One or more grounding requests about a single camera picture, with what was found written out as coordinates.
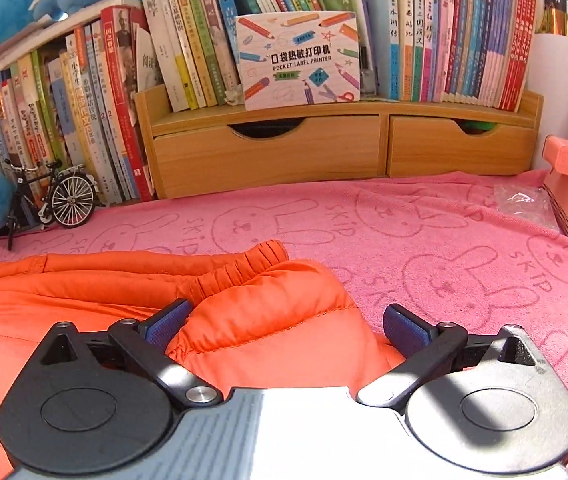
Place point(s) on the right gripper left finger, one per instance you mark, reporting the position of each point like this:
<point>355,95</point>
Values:
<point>102,401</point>

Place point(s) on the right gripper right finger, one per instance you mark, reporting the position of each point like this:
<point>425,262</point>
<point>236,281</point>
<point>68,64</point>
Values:
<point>471,404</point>

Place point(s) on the orange puffer jacket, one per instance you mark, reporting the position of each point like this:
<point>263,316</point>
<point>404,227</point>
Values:
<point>259,318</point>

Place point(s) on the pink bunny towel mat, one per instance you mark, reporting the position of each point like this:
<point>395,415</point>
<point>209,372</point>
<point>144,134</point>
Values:
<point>437,246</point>

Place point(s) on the clear plastic bag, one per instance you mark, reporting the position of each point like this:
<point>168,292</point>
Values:
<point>526,202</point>

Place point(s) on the miniature bicycle model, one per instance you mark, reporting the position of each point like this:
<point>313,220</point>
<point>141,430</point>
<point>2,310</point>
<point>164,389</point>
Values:
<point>70,200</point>

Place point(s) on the wooden desk drawer shelf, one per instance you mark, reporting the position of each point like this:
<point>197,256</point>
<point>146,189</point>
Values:
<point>227,148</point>

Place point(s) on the pocket label printer box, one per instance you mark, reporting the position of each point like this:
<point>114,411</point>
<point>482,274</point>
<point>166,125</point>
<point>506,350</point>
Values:
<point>298,58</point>

